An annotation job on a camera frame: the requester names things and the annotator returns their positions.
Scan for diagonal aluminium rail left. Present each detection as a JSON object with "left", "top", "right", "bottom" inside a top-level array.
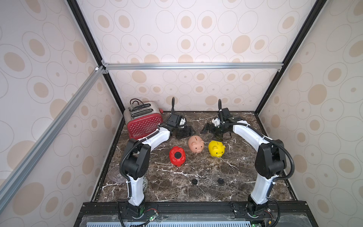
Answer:
[{"left": 1, "top": 65, "right": 105, "bottom": 212}]

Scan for pink piggy bank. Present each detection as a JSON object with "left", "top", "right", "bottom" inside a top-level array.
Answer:
[{"left": 188, "top": 135, "right": 204, "bottom": 154}]

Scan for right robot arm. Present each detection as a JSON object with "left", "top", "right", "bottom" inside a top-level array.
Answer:
[{"left": 200, "top": 108, "right": 295, "bottom": 205}]

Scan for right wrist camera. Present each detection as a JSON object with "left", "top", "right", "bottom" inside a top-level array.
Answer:
[{"left": 212, "top": 118, "right": 221, "bottom": 127}]

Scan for horizontal aluminium rail back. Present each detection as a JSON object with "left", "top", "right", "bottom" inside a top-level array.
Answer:
[{"left": 104, "top": 62, "right": 284, "bottom": 70}]

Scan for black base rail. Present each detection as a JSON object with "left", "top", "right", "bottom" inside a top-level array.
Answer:
[{"left": 74, "top": 201, "right": 318, "bottom": 227}]

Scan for yellow piggy bank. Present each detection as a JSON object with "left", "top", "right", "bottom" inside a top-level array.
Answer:
[{"left": 208, "top": 141, "right": 226, "bottom": 158}]

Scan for red piggy bank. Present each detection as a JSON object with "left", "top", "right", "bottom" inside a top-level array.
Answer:
[{"left": 169, "top": 146, "right": 186, "bottom": 167}]

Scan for clear glass cup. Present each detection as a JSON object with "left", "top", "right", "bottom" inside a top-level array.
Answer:
[{"left": 108, "top": 166, "right": 127, "bottom": 184}]

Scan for speckled stone egg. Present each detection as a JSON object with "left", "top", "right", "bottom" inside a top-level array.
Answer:
[{"left": 142, "top": 176, "right": 148, "bottom": 192}]

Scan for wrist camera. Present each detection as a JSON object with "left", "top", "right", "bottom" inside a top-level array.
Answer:
[
  {"left": 212, "top": 118, "right": 221, "bottom": 127},
  {"left": 179, "top": 118, "right": 186, "bottom": 126}
]

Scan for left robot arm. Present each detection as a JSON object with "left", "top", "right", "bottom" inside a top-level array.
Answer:
[{"left": 119, "top": 113, "right": 193, "bottom": 207}]

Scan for red metal toaster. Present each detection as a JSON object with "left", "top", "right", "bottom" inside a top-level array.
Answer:
[{"left": 123, "top": 98, "right": 163, "bottom": 140}]

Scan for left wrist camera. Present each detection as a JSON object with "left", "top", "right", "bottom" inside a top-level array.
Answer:
[{"left": 179, "top": 118, "right": 186, "bottom": 126}]

